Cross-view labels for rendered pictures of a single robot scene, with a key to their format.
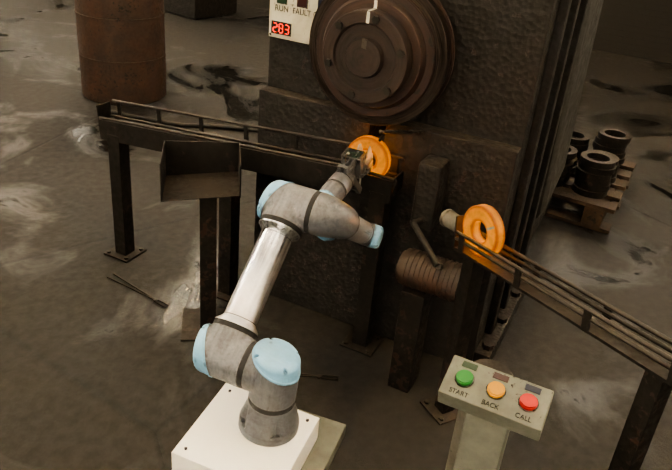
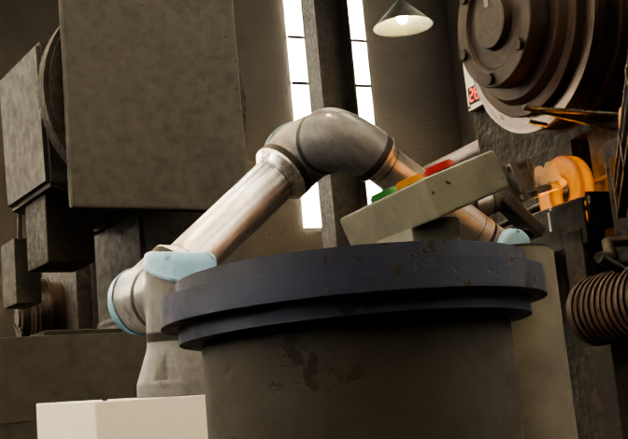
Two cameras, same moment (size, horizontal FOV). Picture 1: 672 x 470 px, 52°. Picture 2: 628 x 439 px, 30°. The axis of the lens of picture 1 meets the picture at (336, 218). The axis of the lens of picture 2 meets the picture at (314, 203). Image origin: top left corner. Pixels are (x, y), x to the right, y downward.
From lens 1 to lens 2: 186 cm
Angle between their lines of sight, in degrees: 56
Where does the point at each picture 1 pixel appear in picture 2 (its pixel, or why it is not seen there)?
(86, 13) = not seen: hidden behind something
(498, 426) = (403, 232)
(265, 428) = (150, 364)
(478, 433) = not seen: hidden behind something
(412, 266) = (582, 290)
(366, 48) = (489, 4)
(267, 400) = (151, 312)
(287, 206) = (282, 133)
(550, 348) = not seen: outside the picture
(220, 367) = (121, 291)
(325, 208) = (318, 114)
